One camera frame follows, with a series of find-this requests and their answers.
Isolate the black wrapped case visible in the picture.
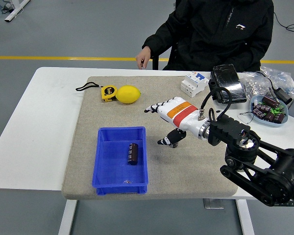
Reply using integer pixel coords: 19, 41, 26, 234
208, 64, 247, 104

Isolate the grey metal table bracket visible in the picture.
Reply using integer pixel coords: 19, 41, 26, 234
202, 198, 225, 210

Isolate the clear bag of blue parts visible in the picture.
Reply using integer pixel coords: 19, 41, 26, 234
260, 66, 294, 96

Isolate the white table leg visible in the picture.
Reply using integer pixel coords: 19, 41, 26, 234
58, 199, 77, 235
236, 199, 255, 235

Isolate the white circuit breaker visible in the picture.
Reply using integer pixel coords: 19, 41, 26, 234
180, 71, 210, 98

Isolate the grey-brown mat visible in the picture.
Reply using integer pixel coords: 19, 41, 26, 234
61, 75, 238, 200

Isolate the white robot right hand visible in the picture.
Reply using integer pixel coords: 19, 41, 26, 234
144, 96, 209, 147

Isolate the black floor cables bundle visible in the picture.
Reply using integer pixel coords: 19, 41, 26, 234
1, 1, 17, 13

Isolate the yellow tape measure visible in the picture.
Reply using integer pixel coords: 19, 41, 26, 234
75, 82, 119, 102

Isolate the white desk frame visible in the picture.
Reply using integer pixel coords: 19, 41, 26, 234
4, 0, 31, 23

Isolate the person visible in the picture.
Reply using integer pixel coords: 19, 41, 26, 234
142, 0, 274, 72

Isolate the black power adapter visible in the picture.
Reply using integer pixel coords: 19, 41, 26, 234
256, 70, 294, 105

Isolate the yellow lemon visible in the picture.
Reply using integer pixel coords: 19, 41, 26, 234
115, 85, 142, 105

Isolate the person's right hand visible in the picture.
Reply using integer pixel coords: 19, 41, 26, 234
135, 46, 152, 69

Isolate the clear bag of metal washers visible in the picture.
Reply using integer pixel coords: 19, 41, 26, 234
240, 71, 275, 102

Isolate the blue plastic box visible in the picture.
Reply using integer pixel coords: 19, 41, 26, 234
92, 126, 149, 196

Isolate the grey metal probe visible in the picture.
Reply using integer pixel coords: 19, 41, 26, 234
268, 86, 279, 100

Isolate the light blue bowl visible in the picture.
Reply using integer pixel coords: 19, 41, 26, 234
249, 94, 290, 128

